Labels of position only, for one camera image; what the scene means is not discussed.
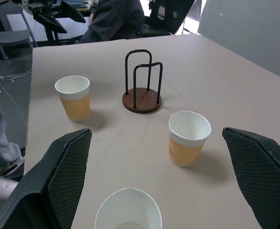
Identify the black robot gripper on stand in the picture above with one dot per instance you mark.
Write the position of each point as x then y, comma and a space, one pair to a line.
56, 14

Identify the grey round stool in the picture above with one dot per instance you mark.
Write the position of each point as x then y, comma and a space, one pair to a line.
8, 35

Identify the black office chair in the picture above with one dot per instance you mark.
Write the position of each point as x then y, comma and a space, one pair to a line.
163, 16

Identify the seated person in dark jacket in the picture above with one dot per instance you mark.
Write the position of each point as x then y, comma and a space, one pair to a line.
116, 19

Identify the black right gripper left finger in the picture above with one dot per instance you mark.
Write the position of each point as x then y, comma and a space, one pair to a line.
65, 176

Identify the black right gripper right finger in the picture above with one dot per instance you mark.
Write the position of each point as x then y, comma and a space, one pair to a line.
261, 171

